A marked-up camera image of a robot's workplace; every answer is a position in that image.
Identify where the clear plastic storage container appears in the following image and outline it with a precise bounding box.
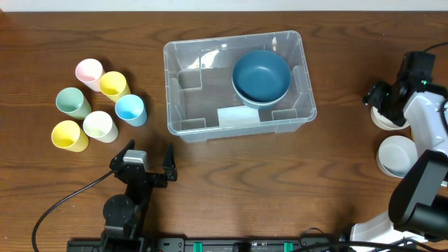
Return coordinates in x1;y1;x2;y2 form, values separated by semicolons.
163;30;317;142

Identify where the yellow plastic cup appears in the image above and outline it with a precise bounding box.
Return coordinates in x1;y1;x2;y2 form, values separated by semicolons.
51;120;89;153
99;71;131;103

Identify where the light blue plastic cup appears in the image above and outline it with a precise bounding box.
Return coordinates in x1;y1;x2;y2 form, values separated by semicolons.
115;94;148;127

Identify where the light blue small bowl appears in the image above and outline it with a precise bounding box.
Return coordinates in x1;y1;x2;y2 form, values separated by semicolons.
376;135;418;179

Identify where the white small bowl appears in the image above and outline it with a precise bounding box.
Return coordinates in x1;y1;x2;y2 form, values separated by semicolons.
370;107;410;131

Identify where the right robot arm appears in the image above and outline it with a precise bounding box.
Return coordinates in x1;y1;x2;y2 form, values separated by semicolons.
340;49;447;251

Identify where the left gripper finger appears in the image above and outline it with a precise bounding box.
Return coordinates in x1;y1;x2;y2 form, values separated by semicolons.
162;143;178;181
109;139;135;167

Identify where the cream white plastic cup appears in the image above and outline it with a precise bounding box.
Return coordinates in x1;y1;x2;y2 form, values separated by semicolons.
83;111;118;143

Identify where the dark blue large bowl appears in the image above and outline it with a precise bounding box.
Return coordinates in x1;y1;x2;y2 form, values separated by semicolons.
237;94;283;110

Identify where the green plastic cup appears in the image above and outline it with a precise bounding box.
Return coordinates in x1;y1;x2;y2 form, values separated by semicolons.
55;87;92;120

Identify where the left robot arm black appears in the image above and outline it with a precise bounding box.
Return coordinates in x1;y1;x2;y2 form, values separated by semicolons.
100;139;178;252

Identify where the pink plastic cup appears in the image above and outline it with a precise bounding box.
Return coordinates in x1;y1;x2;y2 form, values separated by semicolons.
75;58;105;92

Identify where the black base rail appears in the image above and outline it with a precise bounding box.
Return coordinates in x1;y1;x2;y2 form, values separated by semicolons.
66;237;417;252

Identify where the yellow plastic cup upper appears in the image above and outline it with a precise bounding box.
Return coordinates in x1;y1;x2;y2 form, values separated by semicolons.
99;71;131;103

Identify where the yellow plastic cup lower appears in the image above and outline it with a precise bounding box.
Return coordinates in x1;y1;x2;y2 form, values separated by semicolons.
51;120;89;153

